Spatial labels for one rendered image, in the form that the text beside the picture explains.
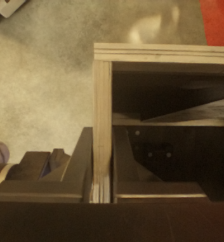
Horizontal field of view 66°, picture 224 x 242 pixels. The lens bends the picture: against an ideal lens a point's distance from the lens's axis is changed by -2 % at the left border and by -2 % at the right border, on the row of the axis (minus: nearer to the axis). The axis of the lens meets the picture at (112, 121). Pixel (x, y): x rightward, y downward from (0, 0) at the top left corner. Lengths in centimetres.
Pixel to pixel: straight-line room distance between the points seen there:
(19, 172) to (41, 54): 90
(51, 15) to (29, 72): 35
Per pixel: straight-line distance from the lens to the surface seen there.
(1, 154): 53
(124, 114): 90
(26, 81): 118
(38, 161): 36
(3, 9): 119
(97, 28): 114
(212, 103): 31
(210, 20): 131
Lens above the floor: 107
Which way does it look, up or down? 82 degrees down
